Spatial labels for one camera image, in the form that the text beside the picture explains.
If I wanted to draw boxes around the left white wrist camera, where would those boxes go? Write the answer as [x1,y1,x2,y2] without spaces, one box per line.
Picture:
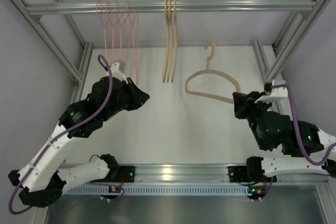
[106,60,128,83]

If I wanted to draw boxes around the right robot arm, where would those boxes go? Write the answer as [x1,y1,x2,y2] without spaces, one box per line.
[233,91,335,182]

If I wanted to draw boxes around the blue slotted cable duct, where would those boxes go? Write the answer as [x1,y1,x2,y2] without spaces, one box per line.
[66,184,251,196]

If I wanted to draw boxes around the aluminium floor rail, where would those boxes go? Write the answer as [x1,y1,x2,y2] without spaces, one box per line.
[252,39,287,114]
[69,41,95,104]

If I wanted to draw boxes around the aluminium left floor rail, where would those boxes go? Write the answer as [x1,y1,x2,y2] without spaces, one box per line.
[69,41,95,104]

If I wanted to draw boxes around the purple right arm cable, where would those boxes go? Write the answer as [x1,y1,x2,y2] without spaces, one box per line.
[262,83,336,201]

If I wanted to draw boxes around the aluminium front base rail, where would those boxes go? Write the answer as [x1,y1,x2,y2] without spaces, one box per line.
[60,163,329,185]

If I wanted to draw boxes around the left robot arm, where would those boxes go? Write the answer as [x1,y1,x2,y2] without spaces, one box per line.
[8,77,150,208]

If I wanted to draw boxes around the aluminium left frame post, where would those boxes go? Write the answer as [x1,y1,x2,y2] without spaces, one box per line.
[9,0,83,89]

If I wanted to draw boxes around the aluminium top hanging rail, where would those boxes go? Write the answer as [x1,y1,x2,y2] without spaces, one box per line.
[26,0,317,15]

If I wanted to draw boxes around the aluminium frame post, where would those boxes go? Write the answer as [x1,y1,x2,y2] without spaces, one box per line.
[9,0,83,89]
[265,0,331,82]

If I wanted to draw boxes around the aluminium right frame post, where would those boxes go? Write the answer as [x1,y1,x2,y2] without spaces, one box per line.
[265,0,331,82]

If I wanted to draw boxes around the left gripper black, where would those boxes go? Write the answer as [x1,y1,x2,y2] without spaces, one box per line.
[102,77,150,121]

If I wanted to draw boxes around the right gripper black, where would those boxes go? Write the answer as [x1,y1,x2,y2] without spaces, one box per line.
[234,92,274,151]

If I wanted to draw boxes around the beige hanger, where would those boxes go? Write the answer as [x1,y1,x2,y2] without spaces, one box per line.
[162,0,170,83]
[184,40,241,104]
[166,0,173,83]
[171,0,179,83]

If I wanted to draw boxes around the aluminium right floor rail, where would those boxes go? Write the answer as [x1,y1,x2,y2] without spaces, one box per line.
[252,39,287,114]

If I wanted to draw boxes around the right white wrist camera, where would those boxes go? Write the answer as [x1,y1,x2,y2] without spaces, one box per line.
[255,79,288,103]

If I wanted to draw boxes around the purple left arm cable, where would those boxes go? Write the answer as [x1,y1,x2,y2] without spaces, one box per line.
[8,55,125,214]

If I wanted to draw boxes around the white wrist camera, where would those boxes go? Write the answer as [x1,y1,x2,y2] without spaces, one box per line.
[255,79,288,103]
[106,60,128,83]

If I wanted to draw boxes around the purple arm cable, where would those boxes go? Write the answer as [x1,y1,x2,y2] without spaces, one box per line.
[262,83,336,201]
[8,55,125,214]

